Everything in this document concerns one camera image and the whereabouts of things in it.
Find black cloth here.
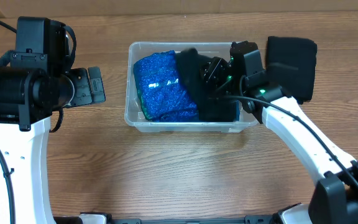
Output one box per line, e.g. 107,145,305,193
265,36,318,105
175,48,236,122

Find blue glitter cloth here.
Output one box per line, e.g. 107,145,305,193
133,50,199,122

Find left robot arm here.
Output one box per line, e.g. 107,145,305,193
0,17,108,223

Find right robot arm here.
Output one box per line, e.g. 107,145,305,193
200,37,358,223

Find folded blue denim jeans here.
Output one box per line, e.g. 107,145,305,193
235,101,241,121

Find clear plastic storage bin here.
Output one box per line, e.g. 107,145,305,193
124,42,259,133

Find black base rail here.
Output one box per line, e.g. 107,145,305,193
79,212,279,224

